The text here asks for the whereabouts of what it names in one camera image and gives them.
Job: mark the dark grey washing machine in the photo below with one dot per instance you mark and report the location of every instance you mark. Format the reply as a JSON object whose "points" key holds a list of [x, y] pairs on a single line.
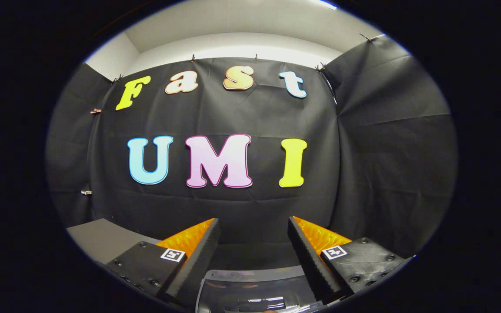
{"points": [[255, 258]]}

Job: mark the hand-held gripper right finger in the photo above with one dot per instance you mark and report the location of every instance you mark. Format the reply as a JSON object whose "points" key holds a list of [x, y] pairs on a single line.
{"points": [[309, 261]]}

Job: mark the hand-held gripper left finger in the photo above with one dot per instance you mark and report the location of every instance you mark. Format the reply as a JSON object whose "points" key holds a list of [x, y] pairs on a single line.
{"points": [[198, 263]]}

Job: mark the red clip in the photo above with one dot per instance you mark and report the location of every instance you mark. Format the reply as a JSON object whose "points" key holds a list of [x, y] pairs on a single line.
{"points": [[95, 111]]}

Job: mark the dark washing machine lid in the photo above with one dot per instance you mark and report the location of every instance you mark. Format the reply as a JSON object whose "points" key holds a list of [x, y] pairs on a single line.
{"points": [[250, 287]]}

